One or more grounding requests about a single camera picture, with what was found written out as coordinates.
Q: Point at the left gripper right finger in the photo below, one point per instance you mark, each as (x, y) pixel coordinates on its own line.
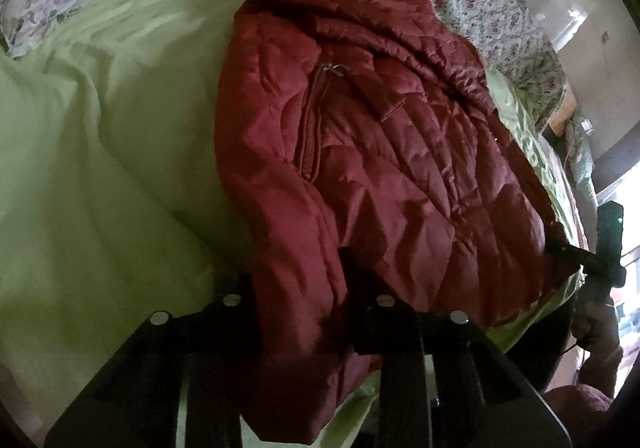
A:
(443, 383)

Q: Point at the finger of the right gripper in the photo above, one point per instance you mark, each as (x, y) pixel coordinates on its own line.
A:
(573, 254)

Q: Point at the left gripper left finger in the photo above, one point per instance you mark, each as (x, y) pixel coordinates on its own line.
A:
(175, 382)

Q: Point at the red puffer jacket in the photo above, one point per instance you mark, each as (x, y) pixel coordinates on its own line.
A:
(360, 135)

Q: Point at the right forearm red sleeve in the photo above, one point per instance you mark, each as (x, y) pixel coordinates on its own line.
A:
(583, 406)

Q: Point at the person's right hand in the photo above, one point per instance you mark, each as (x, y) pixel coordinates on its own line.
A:
(594, 322)

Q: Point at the light green bed sheet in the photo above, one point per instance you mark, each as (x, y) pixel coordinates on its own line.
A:
(111, 206)

